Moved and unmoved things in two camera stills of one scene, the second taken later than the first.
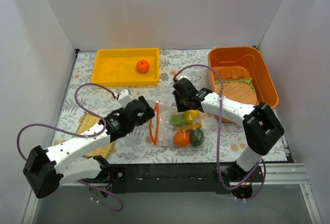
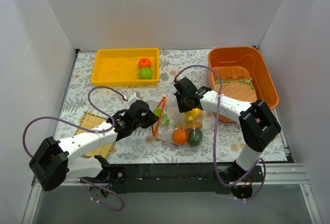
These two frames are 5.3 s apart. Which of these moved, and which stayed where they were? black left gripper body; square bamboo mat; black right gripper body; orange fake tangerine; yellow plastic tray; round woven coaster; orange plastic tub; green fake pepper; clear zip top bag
Moved: green fake pepper; orange fake tangerine; clear zip top bag
Stayed: square bamboo mat; orange plastic tub; black left gripper body; yellow plastic tray; black right gripper body; round woven coaster
